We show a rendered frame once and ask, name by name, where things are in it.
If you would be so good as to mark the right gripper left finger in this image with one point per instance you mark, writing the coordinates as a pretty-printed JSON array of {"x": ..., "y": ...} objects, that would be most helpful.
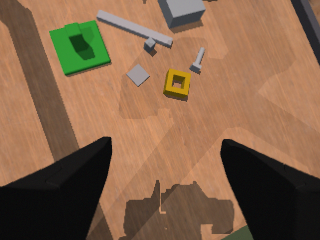
[{"x": 57, "y": 202}]

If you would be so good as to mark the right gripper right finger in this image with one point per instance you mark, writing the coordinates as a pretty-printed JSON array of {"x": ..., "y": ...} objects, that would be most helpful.
[{"x": 278, "y": 202}]

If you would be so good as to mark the white flat square plate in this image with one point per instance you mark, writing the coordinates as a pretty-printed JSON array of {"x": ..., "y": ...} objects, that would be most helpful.
[{"x": 138, "y": 75}]

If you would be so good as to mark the grey square-head bolt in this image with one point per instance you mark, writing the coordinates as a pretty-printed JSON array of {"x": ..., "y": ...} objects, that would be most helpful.
[{"x": 195, "y": 65}]

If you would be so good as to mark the yellow square nut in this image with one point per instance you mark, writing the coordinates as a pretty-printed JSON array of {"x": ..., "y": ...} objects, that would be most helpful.
[{"x": 179, "y": 76}]

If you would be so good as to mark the small grey cube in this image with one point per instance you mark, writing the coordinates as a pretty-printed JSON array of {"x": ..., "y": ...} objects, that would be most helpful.
[{"x": 149, "y": 45}]

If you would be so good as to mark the grey square block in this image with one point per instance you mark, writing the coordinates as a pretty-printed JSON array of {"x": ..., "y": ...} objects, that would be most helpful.
[{"x": 181, "y": 12}]

